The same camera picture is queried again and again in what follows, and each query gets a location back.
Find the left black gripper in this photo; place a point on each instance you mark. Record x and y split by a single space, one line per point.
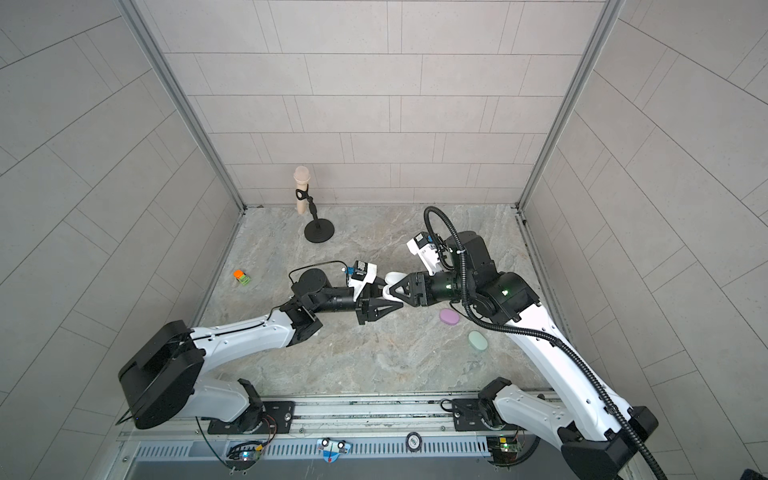
364 313

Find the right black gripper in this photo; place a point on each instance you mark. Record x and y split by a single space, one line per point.
421 285

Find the white earbud case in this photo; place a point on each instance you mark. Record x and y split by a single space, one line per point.
392 278

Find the purple earbud case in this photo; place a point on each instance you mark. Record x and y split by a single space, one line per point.
449 317

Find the mint green earbud case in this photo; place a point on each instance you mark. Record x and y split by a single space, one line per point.
478 341

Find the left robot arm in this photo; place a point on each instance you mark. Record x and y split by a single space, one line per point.
169 376

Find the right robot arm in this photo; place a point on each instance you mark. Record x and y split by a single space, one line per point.
503 302

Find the black microphone stand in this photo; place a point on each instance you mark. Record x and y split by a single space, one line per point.
318 230

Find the small black round disc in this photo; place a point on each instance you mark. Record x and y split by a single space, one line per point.
413 442

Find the orange green small toy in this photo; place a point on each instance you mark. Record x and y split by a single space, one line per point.
241 277

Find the blue white clip gadget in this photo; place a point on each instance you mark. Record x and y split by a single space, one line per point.
331 449

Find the beige microphone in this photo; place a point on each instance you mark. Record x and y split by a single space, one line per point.
302 178

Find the right green circuit board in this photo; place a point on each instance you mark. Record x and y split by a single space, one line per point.
503 450

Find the green circuit board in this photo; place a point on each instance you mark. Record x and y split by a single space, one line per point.
246 453
503 450

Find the left green circuit board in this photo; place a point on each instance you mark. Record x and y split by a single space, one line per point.
246 453

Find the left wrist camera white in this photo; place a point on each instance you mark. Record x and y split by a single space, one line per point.
359 275

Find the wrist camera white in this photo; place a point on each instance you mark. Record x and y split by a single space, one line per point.
359 275
422 246

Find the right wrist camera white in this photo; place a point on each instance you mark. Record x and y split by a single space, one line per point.
422 246

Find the aluminium front rail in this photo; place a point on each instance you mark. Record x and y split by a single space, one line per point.
372 414

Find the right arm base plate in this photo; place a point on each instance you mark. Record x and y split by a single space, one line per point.
473 415

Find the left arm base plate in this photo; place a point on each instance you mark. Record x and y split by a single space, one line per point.
272 417

